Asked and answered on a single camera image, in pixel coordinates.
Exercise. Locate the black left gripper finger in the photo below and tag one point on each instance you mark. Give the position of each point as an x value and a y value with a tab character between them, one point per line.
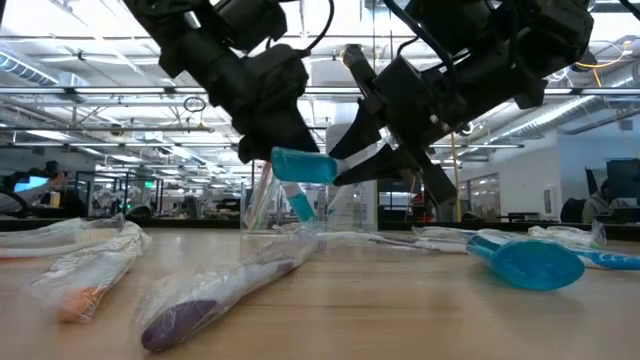
280	135

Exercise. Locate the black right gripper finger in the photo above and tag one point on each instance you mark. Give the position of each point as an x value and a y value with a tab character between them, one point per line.
385	162
362	130

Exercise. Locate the green toothbrush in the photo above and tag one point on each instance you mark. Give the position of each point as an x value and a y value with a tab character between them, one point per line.
565	236
260	200

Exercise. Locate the blue toothpaste tube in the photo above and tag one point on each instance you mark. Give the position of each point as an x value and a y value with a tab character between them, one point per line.
301	205

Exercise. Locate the purple toothbrush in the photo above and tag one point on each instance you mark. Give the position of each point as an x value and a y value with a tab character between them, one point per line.
210	300

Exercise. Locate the orange toothbrush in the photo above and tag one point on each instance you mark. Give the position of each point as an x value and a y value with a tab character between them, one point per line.
85	285
60	237

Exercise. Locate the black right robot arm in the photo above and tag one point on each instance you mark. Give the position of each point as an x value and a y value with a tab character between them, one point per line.
555	35

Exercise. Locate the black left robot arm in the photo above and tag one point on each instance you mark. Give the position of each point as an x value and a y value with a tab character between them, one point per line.
185	40

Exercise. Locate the person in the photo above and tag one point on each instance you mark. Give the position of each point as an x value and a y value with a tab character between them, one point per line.
595	205
30	202

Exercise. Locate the computer monitor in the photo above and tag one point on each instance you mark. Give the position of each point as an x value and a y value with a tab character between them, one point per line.
625	180
31	184

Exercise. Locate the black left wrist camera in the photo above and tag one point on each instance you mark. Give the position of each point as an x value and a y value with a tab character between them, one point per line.
255	22

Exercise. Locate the black aluminium table frame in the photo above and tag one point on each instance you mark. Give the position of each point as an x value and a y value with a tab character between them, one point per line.
175	223

